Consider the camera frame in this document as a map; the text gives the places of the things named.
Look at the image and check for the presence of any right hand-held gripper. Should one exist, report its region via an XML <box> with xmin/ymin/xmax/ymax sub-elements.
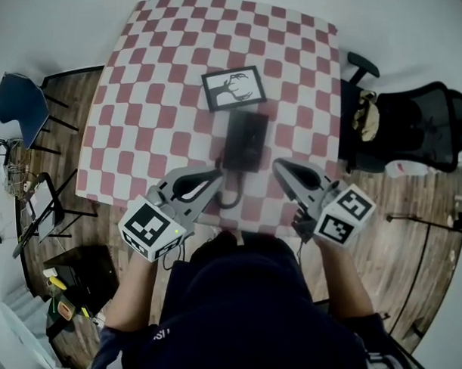
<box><xmin>271</xmin><ymin>154</ymin><xmax>378</xmax><ymax>250</ymax></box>

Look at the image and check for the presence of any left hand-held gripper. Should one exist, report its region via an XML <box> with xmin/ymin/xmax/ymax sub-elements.
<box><xmin>116</xmin><ymin>163</ymin><xmax>229</xmax><ymax>264</ymax></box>

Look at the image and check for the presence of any person's right forearm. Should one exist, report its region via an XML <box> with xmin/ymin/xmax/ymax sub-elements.
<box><xmin>315</xmin><ymin>235</ymin><xmax>375</xmax><ymax>322</ymax></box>

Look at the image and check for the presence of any person's left forearm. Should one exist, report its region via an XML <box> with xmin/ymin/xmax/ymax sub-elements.
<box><xmin>103</xmin><ymin>253</ymin><xmax>161</xmax><ymax>333</ymax></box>

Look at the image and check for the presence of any black box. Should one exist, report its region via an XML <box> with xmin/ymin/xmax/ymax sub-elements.
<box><xmin>42</xmin><ymin>243</ymin><xmax>122</xmax><ymax>320</ymax></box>
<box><xmin>220</xmin><ymin>109</ymin><xmax>271</xmax><ymax>175</ymax></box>

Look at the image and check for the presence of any beige cloth bag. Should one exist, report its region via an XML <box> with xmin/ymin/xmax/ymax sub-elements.
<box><xmin>351</xmin><ymin>89</ymin><xmax>382</xmax><ymax>142</ymax></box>

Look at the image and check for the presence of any white plastic bag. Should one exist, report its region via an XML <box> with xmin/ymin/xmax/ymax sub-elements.
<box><xmin>388</xmin><ymin>157</ymin><xmax>438</xmax><ymax>178</ymax></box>

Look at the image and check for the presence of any red white checkered tablecloth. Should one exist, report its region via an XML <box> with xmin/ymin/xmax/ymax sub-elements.
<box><xmin>68</xmin><ymin>0</ymin><xmax>347</xmax><ymax>247</ymax></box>

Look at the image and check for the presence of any black framed antler picture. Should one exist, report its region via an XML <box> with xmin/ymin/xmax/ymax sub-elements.
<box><xmin>200</xmin><ymin>64</ymin><xmax>268</xmax><ymax>113</ymax></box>

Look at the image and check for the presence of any black tripod rod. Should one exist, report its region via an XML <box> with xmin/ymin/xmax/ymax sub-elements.
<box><xmin>385</xmin><ymin>209</ymin><xmax>462</xmax><ymax>244</ymax></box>

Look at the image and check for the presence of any black mesh office chair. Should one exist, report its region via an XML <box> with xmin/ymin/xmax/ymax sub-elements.
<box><xmin>334</xmin><ymin>47</ymin><xmax>462</xmax><ymax>177</ymax></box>

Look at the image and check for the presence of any black metal stand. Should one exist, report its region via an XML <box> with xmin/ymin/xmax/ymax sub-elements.
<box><xmin>9</xmin><ymin>168</ymin><xmax>101</xmax><ymax>260</ymax></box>

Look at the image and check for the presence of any silver laptop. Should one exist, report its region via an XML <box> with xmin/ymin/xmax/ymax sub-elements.
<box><xmin>37</xmin><ymin>212</ymin><xmax>64</xmax><ymax>244</ymax></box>

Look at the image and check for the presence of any person's dark blue shirt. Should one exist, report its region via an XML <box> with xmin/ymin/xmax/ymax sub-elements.
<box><xmin>77</xmin><ymin>225</ymin><xmax>412</xmax><ymax>369</ymax></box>

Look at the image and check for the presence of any tan orange object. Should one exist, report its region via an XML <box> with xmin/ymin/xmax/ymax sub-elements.
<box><xmin>56</xmin><ymin>298</ymin><xmax>76</xmax><ymax>321</ymax></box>

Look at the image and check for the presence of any blue chair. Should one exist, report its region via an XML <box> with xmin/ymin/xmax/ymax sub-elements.
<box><xmin>0</xmin><ymin>70</ymin><xmax>80</xmax><ymax>157</ymax></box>

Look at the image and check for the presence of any black router with antennas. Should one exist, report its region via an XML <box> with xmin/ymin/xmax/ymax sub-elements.
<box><xmin>0</xmin><ymin>136</ymin><xmax>12</xmax><ymax>166</ymax></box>

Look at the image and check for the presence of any black cable loop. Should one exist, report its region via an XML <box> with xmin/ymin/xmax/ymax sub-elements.
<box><xmin>213</xmin><ymin>156</ymin><xmax>245</xmax><ymax>210</ymax></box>

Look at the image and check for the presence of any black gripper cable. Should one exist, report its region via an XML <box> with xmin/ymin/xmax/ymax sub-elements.
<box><xmin>160</xmin><ymin>240</ymin><xmax>188</xmax><ymax>272</ymax></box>
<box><xmin>295</xmin><ymin>237</ymin><xmax>309</xmax><ymax>270</ymax></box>

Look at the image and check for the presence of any tangle of cables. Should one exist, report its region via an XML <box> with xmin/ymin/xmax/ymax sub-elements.
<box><xmin>2</xmin><ymin>137</ymin><xmax>40</xmax><ymax>197</ymax></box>

